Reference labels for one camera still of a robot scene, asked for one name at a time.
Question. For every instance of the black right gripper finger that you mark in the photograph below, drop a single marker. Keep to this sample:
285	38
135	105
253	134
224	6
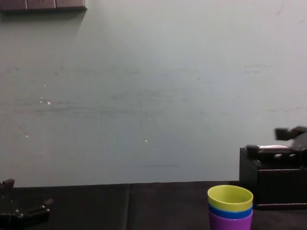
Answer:
283	134
268	153

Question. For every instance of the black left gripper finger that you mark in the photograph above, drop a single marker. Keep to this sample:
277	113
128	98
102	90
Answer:
38	209
6	191

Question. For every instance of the white paper sheet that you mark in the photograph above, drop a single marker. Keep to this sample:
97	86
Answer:
273	146

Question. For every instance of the black stitched leather box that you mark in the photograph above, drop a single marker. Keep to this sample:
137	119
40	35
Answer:
278	187

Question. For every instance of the yellow-green plastic cup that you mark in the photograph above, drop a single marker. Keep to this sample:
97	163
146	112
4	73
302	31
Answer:
230	200

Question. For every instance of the black table cloth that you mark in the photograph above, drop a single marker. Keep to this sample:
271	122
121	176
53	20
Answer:
115	206

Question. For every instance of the blue plastic cup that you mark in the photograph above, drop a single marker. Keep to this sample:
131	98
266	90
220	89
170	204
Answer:
217	212

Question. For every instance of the purple plastic cup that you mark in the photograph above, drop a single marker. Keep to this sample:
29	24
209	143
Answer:
227	223

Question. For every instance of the dark wall-mounted panel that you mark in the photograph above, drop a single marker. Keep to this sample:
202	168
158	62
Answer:
43	4

